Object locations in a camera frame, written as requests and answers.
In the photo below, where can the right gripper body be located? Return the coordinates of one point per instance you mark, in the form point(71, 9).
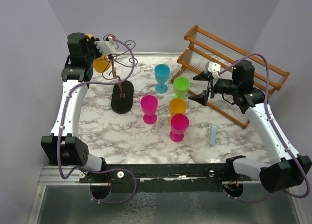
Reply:
point(223, 86)

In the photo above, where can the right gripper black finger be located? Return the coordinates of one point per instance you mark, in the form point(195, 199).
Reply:
point(203, 76)
point(200, 98)

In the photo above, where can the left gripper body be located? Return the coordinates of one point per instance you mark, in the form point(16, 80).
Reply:
point(95, 52)

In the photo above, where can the yellow plastic wine glass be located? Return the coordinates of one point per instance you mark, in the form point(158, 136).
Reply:
point(101, 64)

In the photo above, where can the orange plastic wine glass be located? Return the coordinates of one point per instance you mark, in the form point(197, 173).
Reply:
point(176, 106)

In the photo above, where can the pink wine glass front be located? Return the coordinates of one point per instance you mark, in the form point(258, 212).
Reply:
point(179, 124)

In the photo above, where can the pink wine glass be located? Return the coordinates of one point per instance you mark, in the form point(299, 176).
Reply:
point(149, 105)
point(179, 124)

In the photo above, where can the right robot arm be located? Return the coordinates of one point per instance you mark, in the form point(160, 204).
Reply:
point(287, 168)

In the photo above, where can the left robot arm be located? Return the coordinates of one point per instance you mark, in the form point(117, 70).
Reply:
point(63, 145)

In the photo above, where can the wooden dish rack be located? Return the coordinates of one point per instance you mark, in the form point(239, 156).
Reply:
point(227, 71)

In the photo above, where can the green plastic wine glass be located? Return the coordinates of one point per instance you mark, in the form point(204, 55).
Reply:
point(181, 87)

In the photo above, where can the blue plastic wine glass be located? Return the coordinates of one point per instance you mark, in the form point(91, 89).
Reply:
point(161, 72)

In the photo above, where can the metal wine glass rack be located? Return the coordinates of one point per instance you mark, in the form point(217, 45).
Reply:
point(123, 93)

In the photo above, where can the pink wine glass left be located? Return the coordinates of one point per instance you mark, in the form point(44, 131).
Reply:
point(149, 105)

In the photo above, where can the light blue flat stick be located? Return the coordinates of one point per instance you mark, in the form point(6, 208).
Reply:
point(212, 135)

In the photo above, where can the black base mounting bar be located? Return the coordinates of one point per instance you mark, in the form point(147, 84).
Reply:
point(159, 178)

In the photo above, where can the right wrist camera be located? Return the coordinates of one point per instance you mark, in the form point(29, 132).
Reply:
point(212, 68)

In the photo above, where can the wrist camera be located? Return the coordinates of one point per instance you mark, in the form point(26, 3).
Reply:
point(108, 46)
point(212, 68)

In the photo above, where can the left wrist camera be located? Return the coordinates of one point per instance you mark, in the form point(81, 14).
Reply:
point(108, 46)

